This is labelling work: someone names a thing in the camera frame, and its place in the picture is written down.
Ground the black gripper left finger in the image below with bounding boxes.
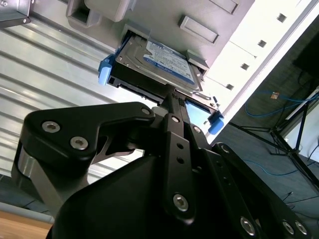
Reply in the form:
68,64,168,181
11,84,198,225

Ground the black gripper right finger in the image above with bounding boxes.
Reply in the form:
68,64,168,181
178,97,314,239

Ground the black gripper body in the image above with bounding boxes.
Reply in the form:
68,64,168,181
47,148,253,239

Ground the hard disk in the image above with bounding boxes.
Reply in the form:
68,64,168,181
98,29,225,135

